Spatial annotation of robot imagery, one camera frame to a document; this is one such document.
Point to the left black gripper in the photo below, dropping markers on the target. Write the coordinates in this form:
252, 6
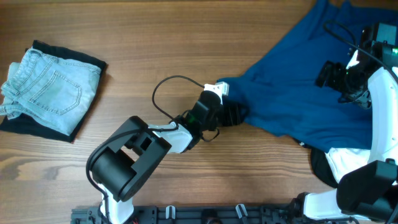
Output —
234, 113

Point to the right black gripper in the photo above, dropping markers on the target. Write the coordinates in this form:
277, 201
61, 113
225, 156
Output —
330, 74

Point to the blue t-shirt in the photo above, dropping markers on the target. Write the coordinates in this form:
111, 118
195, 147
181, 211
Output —
280, 90

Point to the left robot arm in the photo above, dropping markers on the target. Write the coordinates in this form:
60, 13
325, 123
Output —
121, 165

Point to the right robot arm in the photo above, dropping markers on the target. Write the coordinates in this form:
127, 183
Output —
370, 81

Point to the white garment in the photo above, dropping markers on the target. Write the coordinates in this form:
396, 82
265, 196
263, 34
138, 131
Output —
345, 160

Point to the black garment with logo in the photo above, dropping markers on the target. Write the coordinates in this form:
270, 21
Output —
319, 164

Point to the folded light blue jeans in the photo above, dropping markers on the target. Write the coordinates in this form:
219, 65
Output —
55, 92

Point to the folded black garment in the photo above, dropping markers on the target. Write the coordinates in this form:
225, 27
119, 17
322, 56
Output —
25, 124

